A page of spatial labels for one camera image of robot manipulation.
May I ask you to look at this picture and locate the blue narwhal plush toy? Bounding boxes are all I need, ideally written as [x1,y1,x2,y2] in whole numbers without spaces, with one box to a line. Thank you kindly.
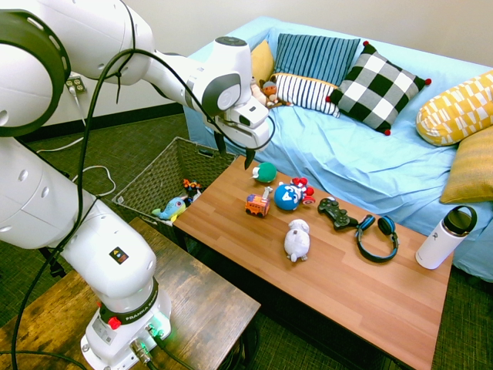
[151,196,189,222]

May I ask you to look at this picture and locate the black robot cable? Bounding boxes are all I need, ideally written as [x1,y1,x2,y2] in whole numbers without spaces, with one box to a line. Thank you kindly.
[0,0,277,370]

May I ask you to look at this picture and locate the white insulated water bottle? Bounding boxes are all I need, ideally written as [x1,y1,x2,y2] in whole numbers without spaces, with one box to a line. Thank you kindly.
[414,205,478,271]

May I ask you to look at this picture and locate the white seal plush toy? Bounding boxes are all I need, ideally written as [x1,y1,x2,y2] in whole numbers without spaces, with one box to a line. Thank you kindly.
[283,218,311,264]

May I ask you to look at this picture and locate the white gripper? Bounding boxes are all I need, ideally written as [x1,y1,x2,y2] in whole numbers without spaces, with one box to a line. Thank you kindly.
[213,100,271,170]

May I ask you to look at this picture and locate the yellow white patterned bolster pillow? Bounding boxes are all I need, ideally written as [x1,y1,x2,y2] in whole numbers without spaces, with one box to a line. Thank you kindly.
[415,69,493,147]

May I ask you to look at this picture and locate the white navy striped pillow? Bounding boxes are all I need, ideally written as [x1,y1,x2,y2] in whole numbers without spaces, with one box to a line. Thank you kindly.
[270,72,341,119]

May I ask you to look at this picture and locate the green round plush toy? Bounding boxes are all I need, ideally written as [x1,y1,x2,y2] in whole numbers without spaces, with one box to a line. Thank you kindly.
[250,161,277,184]

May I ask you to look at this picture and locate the white power cord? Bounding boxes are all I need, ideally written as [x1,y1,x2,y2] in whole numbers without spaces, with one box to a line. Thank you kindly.
[35,85,117,197]

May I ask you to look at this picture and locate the yellow striped pillow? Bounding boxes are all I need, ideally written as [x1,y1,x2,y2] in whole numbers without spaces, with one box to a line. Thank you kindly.
[439,125,493,205]

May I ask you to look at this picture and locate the wall power outlet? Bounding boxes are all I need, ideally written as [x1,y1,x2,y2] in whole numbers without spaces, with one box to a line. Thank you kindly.
[65,76,88,95]

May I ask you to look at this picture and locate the small robot toy figure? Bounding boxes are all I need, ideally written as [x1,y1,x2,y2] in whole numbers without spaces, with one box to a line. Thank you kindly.
[182,178,204,203]

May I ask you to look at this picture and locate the black and blue headphones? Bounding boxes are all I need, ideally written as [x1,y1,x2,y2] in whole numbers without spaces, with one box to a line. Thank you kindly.
[354,214,401,264]

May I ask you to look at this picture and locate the black white checkered pillow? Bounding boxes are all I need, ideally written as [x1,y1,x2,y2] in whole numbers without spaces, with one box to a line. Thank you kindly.
[325,39,432,136]

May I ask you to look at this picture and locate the plain yellow pillow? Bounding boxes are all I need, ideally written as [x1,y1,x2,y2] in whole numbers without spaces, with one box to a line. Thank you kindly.
[250,39,276,83]

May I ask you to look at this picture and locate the black game controller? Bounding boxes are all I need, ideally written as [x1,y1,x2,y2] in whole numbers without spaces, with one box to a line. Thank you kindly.
[317,196,360,231]

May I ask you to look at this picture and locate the dark woven storage basket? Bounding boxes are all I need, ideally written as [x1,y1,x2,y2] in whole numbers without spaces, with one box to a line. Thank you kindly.
[111,136,238,247]

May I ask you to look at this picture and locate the blue striped pillow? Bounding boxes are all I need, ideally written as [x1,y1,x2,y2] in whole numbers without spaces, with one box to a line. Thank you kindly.
[272,32,361,86]

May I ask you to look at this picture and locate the dark rustic robot stand table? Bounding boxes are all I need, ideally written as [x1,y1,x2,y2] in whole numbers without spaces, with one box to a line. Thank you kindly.
[0,216,261,370]

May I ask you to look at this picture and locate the brown doll plush toy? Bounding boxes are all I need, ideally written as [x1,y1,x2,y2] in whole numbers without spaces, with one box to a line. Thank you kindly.
[258,75,293,109]

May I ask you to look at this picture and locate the light blue covered sofa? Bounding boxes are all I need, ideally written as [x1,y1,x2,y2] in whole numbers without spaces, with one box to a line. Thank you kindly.
[183,15,493,283]

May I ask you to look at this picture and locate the blue Captain America plush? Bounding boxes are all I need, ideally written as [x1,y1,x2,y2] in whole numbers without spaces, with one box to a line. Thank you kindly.
[273,177,316,212]

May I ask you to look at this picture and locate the orange toy fire truck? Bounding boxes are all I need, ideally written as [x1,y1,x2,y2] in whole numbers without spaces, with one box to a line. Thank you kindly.
[244,186,273,219]

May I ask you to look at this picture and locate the wooden coffee table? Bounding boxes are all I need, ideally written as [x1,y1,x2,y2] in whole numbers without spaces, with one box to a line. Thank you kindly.
[173,154,454,370]

